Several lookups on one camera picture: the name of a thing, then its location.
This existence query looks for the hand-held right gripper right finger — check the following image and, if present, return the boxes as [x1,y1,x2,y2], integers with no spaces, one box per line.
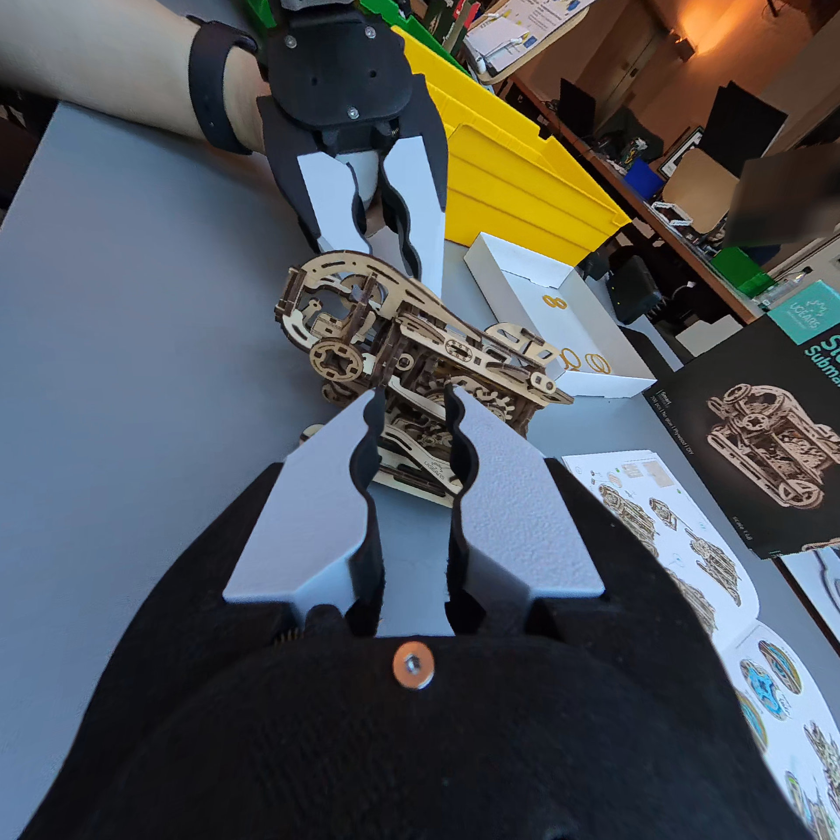
[445,387,605,636]

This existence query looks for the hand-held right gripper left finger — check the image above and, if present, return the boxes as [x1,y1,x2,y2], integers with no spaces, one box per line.
[223,387,387,637]

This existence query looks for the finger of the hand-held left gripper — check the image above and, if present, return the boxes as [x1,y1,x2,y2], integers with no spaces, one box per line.
[379,134,448,301]
[297,152,375,258]

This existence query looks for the wooden mechanical model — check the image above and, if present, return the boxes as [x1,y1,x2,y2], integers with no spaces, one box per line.
[274,251,575,509]

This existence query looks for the person's left forearm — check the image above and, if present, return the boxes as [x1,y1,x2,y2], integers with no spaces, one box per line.
[0,0,217,142]

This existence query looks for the black model kit box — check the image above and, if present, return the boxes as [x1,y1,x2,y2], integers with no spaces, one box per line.
[646,279,840,560]

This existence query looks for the person's left hand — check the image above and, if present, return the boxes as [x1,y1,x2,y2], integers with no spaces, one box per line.
[226,49,274,156]

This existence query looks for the green plastic bin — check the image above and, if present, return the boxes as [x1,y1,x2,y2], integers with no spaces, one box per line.
[360,0,468,70]

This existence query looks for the nested yellow plastic bins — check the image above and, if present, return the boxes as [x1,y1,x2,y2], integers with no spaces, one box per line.
[392,25,632,268]

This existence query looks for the group of yellow rubber bands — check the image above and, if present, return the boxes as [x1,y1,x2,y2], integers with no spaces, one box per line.
[542,294,613,375]

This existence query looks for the white cardboard box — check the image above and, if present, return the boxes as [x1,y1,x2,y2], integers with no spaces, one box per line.
[463,231,657,400]

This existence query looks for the black backpack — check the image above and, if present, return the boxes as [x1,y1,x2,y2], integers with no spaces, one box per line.
[594,255,664,326]

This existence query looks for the blue storage box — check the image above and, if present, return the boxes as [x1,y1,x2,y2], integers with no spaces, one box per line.
[622,157,665,201]

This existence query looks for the illustrated instruction booklet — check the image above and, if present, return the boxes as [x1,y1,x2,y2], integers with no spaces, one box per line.
[561,449,840,840]

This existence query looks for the beige chair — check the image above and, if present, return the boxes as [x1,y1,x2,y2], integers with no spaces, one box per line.
[661,147,749,235]

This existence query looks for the white paper sheet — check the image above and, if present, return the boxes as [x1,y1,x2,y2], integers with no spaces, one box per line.
[780,548,840,634]

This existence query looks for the green box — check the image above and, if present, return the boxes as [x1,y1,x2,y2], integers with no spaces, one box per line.
[709,246,778,299]

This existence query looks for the black monitor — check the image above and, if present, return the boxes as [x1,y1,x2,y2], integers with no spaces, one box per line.
[699,82,788,178]

